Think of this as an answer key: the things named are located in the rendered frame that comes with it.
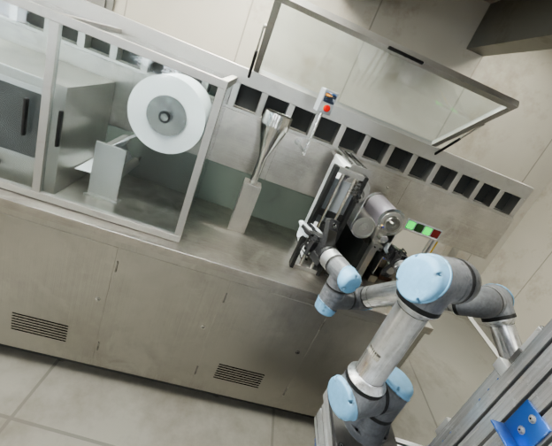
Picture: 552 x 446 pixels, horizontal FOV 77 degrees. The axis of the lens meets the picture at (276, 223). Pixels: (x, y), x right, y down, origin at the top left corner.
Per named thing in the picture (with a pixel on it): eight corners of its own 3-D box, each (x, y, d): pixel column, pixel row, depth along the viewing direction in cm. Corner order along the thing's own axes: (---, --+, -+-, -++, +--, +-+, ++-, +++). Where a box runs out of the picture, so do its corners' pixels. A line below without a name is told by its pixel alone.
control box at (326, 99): (318, 111, 150) (327, 88, 147) (312, 108, 156) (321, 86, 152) (331, 117, 153) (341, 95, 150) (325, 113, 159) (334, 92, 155)
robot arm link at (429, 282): (376, 425, 100) (486, 276, 80) (337, 434, 93) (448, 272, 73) (354, 388, 110) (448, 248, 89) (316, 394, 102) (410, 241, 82)
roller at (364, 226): (348, 234, 177) (358, 213, 173) (338, 214, 200) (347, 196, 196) (369, 241, 179) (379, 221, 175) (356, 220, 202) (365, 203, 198)
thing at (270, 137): (222, 229, 178) (260, 122, 156) (225, 218, 190) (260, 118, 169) (248, 237, 180) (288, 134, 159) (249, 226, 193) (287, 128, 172)
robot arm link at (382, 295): (494, 257, 90) (360, 284, 129) (470, 253, 84) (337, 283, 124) (505, 303, 86) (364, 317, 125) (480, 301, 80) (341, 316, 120)
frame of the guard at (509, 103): (268, 1, 124) (273, -16, 125) (246, 80, 178) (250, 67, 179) (520, 118, 145) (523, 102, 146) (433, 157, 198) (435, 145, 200)
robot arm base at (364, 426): (390, 454, 106) (407, 434, 102) (346, 441, 104) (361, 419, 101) (379, 411, 120) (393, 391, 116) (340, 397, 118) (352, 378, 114)
